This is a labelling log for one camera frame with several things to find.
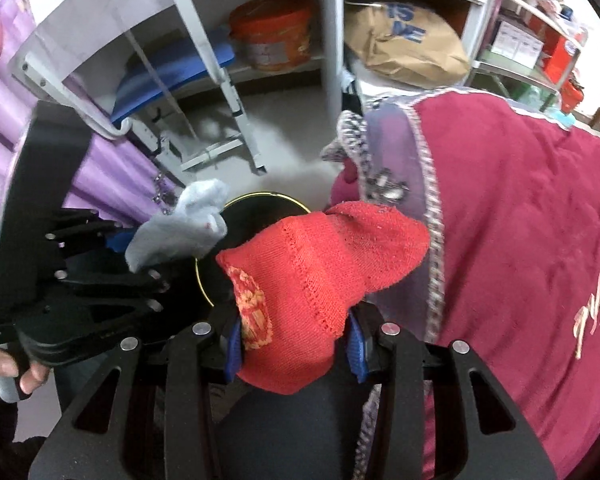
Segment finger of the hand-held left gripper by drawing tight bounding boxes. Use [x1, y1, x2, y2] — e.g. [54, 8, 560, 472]
[17, 255, 173, 365]
[42, 208, 137, 262]

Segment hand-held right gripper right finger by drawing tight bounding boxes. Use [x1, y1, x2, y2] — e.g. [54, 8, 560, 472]
[347, 302, 553, 480]

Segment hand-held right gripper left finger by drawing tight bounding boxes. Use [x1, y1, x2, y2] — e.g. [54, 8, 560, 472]
[29, 305, 243, 480]

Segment red sock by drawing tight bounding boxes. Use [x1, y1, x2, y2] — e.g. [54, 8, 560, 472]
[215, 201, 431, 395]

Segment light grey sock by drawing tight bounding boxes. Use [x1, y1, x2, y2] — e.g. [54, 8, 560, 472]
[125, 178, 229, 272]

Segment black bin with gold rim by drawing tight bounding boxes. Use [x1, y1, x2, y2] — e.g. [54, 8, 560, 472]
[195, 191, 313, 311]

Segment person's left forearm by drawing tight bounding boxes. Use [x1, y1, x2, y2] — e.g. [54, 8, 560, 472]
[0, 391, 47, 480]

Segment person's left hand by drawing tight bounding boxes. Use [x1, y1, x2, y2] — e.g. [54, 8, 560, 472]
[0, 347, 50, 403]

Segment purple curtain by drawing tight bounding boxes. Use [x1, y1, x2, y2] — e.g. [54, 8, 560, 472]
[0, 0, 192, 227]

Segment pink cloth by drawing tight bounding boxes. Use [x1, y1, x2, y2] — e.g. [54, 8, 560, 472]
[330, 159, 362, 207]

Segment dark red blanket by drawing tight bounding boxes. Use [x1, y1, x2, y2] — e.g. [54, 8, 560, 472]
[330, 87, 600, 480]

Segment purple white knitted cloth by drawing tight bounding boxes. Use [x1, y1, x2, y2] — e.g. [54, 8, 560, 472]
[320, 110, 372, 173]

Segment orange plastic bucket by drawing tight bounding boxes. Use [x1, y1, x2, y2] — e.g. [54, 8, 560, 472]
[228, 0, 315, 72]

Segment brown paper bag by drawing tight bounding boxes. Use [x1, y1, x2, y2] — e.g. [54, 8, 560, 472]
[344, 1, 472, 89]

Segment white boxes on shelf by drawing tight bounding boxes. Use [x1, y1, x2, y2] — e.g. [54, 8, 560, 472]
[494, 20, 547, 69]

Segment red box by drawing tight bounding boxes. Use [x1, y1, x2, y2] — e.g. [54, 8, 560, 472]
[544, 30, 583, 87]

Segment white metal rack frame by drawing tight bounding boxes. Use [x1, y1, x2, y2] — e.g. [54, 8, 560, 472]
[10, 0, 269, 177]

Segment metal wire shelf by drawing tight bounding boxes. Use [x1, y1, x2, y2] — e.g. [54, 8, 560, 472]
[472, 0, 592, 112]

